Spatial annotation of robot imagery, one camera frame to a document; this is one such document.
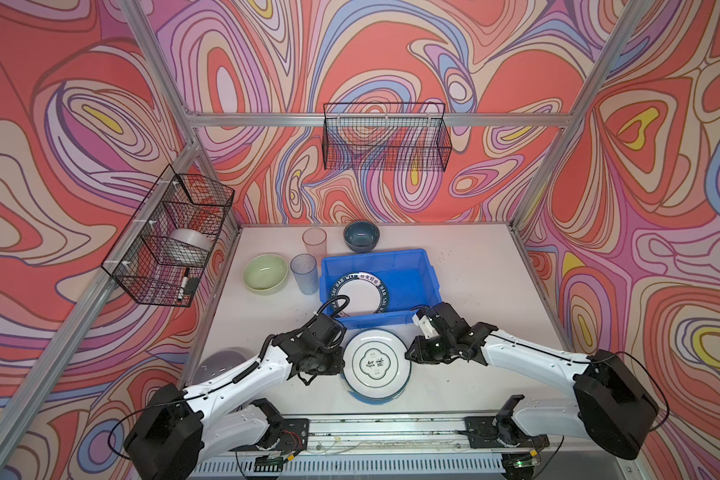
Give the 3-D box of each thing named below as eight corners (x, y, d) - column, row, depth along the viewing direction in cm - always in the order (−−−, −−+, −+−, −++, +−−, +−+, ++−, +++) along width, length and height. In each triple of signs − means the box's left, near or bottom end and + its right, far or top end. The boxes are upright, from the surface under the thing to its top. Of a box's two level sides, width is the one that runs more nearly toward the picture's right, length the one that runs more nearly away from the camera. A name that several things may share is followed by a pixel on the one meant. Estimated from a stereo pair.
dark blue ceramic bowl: (338, 245, 115) (337, 235, 111) (357, 225, 122) (356, 216, 117) (364, 259, 110) (364, 249, 106) (382, 237, 117) (383, 228, 113)
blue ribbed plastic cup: (296, 295, 102) (288, 272, 91) (299, 277, 106) (292, 253, 96) (319, 295, 102) (314, 272, 91) (321, 277, 106) (316, 253, 96)
